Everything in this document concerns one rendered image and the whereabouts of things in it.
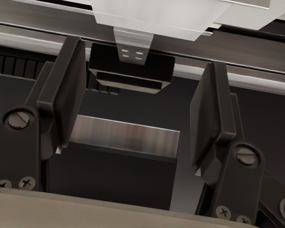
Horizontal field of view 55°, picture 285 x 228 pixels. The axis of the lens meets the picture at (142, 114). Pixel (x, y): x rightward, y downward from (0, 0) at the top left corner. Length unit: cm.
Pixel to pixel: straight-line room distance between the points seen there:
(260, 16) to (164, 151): 11
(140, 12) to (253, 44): 31
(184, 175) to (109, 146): 54
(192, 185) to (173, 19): 59
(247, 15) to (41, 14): 35
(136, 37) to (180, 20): 6
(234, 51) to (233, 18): 28
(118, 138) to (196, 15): 10
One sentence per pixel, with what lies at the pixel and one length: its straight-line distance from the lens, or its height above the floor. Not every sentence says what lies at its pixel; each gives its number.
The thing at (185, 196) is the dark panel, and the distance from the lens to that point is 76.
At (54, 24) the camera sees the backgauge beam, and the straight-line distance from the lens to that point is 47.
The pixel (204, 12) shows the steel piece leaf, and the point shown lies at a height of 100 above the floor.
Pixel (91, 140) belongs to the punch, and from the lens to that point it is 21.
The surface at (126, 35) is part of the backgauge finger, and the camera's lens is 26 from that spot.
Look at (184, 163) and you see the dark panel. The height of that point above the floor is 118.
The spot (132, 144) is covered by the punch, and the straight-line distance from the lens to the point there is 21.
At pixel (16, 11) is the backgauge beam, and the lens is 49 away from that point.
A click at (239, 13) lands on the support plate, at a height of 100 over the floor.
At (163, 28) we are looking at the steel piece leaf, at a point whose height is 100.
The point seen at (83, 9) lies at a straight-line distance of 23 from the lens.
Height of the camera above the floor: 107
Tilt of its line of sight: level
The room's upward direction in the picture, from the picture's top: 171 degrees counter-clockwise
